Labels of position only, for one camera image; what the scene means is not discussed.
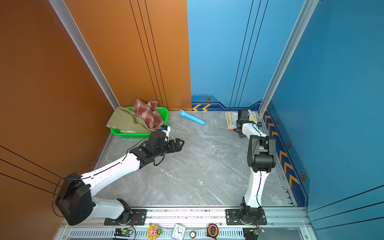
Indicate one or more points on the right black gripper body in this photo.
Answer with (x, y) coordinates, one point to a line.
(240, 136)

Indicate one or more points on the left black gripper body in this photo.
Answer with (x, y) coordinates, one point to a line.
(162, 151)

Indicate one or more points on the floral pastel skirt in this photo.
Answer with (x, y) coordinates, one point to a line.
(232, 117)

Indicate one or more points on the red plaid skirt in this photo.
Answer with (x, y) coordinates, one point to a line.
(149, 113)

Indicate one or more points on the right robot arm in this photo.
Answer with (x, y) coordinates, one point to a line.
(261, 161)

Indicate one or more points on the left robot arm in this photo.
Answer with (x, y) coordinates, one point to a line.
(77, 199)

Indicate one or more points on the blue toy microphone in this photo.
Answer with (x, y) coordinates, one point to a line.
(191, 117)

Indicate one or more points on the green plastic basket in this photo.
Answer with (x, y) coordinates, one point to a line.
(163, 112)

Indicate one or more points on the olive green skirt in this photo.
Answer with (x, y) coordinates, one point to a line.
(127, 121)

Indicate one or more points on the small white clock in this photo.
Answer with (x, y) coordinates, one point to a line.
(178, 232)

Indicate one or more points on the yellow pink flower toy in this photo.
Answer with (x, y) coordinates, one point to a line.
(154, 232)

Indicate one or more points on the small round brass object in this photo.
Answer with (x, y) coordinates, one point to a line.
(193, 234)

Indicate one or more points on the green circuit board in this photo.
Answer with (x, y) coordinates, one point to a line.
(124, 234)

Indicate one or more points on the orange black tape measure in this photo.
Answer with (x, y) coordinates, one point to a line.
(212, 231)

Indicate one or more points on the right circuit board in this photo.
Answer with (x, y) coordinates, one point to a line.
(252, 233)

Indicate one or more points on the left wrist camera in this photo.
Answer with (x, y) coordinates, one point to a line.
(166, 129)

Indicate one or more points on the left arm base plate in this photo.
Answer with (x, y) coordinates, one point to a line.
(135, 217)

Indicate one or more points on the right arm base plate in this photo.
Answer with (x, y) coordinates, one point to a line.
(233, 217)

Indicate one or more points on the aluminium front rail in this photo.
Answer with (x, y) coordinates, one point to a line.
(284, 223)

